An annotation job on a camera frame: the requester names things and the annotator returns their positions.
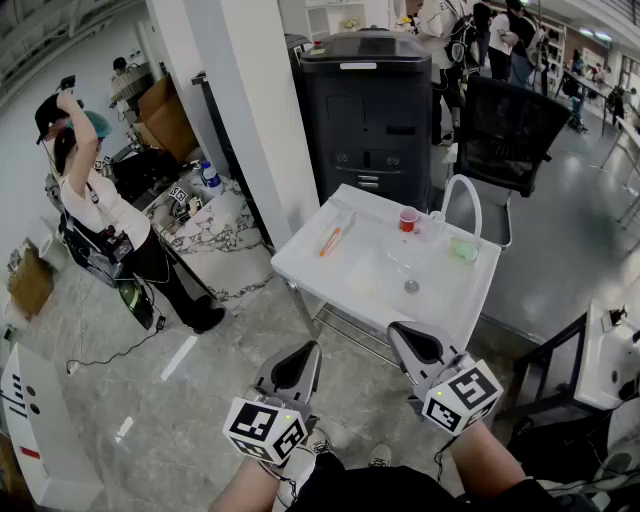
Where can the marble pattern table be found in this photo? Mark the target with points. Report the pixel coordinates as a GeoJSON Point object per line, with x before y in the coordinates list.
{"type": "Point", "coordinates": [220, 240]}

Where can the long white table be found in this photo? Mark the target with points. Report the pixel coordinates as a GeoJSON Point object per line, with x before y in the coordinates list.
{"type": "Point", "coordinates": [627, 137]}

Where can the person's left shoe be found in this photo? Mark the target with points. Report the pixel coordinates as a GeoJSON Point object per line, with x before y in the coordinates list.
{"type": "Point", "coordinates": [317, 442]}

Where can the metal sink drain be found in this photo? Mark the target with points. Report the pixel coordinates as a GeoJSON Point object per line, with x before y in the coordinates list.
{"type": "Point", "coordinates": [411, 286]}

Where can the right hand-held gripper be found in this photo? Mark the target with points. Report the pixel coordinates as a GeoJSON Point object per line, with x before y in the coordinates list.
{"type": "Point", "coordinates": [462, 400]}

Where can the white floor cabinet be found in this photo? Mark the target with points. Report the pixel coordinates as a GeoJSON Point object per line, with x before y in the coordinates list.
{"type": "Point", "coordinates": [45, 440]}

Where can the small cardboard box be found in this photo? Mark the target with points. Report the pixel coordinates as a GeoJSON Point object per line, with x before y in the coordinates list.
{"type": "Point", "coordinates": [30, 285]}

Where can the black cabinet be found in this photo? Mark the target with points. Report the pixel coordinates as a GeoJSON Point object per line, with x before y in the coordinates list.
{"type": "Point", "coordinates": [220, 135]}

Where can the person's shoe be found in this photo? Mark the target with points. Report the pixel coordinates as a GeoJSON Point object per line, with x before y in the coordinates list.
{"type": "Point", "coordinates": [317, 442]}
{"type": "Point", "coordinates": [380, 456]}

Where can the metal sink stand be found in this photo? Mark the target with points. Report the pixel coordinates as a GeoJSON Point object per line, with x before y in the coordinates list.
{"type": "Point", "coordinates": [350, 330]}

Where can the red plastic cup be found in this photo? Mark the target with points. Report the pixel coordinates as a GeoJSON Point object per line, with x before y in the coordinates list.
{"type": "Point", "coordinates": [408, 221]}

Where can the person's right shoe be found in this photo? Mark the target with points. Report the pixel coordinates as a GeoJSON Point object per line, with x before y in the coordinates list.
{"type": "Point", "coordinates": [380, 456]}

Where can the person's right forearm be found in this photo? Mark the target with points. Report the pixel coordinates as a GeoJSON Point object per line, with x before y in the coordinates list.
{"type": "Point", "coordinates": [482, 460]}

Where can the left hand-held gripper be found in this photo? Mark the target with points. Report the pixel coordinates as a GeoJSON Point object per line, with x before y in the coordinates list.
{"type": "Point", "coordinates": [260, 425]}

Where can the spare hand-held gripper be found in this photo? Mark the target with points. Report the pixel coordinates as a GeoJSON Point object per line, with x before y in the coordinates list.
{"type": "Point", "coordinates": [179, 194]}

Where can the person's left forearm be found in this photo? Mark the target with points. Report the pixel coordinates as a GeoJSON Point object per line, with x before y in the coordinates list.
{"type": "Point", "coordinates": [245, 487]}

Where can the white sink basin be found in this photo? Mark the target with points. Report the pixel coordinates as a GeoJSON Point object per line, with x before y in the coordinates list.
{"type": "Point", "coordinates": [370, 280]}

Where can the black mesh office chair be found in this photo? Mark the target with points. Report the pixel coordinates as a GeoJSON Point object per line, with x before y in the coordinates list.
{"type": "Point", "coordinates": [505, 130]}

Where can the small white sink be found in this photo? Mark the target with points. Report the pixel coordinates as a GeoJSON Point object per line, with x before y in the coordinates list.
{"type": "Point", "coordinates": [605, 360]}

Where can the white squeegee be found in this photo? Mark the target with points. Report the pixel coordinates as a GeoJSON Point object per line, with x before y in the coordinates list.
{"type": "Point", "coordinates": [336, 235]}

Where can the green soap in dish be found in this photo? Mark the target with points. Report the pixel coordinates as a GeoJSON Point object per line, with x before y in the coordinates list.
{"type": "Point", "coordinates": [462, 250]}

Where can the black sink stand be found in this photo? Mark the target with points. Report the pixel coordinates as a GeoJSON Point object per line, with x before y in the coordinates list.
{"type": "Point", "coordinates": [545, 360]}

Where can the dark oval floor base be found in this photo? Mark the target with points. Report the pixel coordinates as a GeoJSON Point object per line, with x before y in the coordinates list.
{"type": "Point", "coordinates": [136, 302]}

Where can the white wall shelf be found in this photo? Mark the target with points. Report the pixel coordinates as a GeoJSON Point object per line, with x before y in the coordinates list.
{"type": "Point", "coordinates": [325, 17]}

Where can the person's black clothing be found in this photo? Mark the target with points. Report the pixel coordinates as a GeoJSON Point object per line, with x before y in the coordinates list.
{"type": "Point", "coordinates": [390, 490]}

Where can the clear plastic cup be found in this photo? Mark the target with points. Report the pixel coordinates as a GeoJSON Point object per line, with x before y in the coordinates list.
{"type": "Point", "coordinates": [435, 227]}

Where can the black copier machine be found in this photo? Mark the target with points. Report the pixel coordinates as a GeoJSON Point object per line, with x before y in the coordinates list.
{"type": "Point", "coordinates": [365, 125]}

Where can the clear water bottle blue label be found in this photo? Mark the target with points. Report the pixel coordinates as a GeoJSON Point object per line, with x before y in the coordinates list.
{"type": "Point", "coordinates": [211, 176]}

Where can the large cardboard box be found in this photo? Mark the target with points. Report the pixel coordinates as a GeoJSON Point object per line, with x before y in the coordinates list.
{"type": "Point", "coordinates": [167, 125]}

